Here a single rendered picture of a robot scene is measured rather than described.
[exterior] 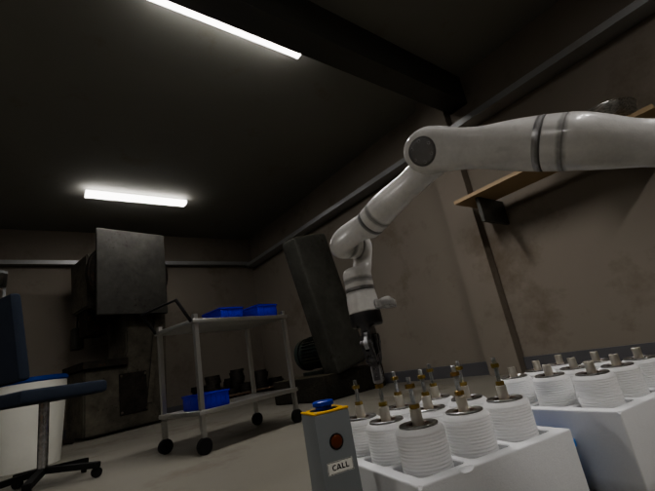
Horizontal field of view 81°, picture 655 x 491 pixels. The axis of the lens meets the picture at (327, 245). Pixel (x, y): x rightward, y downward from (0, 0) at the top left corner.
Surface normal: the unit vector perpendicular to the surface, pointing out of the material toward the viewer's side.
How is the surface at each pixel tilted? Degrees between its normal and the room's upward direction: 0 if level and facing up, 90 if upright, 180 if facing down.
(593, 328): 90
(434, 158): 119
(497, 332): 90
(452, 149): 109
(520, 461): 90
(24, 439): 93
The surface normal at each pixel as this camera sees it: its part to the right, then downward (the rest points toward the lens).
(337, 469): 0.40, -0.33
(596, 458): -0.88, 0.03
